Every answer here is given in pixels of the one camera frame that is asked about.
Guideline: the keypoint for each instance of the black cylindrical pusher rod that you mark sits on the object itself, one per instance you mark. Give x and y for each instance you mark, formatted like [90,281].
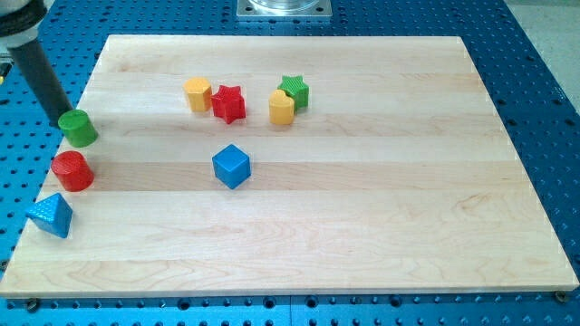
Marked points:
[41,78]

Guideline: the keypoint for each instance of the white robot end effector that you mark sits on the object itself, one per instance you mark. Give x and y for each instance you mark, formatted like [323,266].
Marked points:
[20,20]

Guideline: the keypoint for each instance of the yellow hexagon block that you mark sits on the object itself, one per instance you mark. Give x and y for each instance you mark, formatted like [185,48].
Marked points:
[198,94]

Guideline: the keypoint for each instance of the green cylinder block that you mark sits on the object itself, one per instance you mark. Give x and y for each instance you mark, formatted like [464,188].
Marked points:
[77,128]

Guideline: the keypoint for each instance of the red cylinder block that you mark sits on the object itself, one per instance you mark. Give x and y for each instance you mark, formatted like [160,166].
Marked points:
[72,170]

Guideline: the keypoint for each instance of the blue triangle block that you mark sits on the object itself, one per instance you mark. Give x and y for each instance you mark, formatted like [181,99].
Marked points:
[52,215]

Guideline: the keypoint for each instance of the red star block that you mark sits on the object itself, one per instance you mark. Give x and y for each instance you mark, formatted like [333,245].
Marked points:
[229,104]

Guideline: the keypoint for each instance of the wooden board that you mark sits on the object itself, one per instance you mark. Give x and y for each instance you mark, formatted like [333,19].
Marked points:
[398,177]

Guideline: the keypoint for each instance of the blue cube block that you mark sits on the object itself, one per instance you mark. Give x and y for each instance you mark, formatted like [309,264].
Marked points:
[231,166]

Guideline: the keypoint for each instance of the yellow heart block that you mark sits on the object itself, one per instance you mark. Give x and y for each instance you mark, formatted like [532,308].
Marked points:
[281,108]

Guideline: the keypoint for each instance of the green star block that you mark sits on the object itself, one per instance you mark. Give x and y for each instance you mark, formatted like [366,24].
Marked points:
[297,89]

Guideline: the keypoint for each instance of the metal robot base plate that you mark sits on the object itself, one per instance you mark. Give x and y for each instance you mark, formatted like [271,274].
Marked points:
[284,8]

